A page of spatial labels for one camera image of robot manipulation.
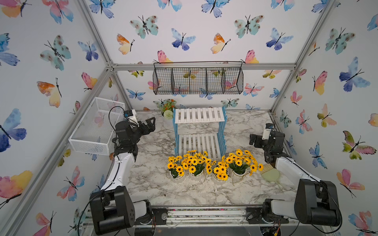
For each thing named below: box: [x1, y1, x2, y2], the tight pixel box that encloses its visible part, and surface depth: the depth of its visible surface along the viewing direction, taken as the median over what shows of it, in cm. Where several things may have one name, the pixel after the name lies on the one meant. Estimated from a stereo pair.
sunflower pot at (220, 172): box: [212, 155, 230, 181], surface depth 75 cm
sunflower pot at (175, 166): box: [166, 155, 185, 179], surface depth 79 cm
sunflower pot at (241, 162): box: [225, 148, 265, 180], surface depth 81 cm
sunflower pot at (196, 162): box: [181, 149, 212, 177], surface depth 80 cm
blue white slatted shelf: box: [172, 106, 227, 161], surface depth 101 cm
